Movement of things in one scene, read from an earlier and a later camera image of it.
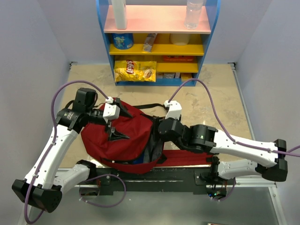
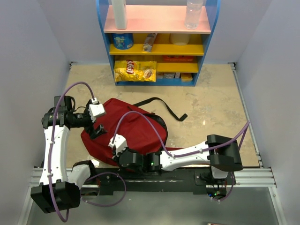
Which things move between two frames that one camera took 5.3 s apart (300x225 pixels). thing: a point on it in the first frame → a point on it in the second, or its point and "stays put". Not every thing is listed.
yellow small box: (186, 76) stays put
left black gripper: (114, 134) → (100, 130)
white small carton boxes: (168, 75) stays put
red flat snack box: (178, 58) stays put
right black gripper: (163, 138) → (117, 158)
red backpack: (145, 148) stays put
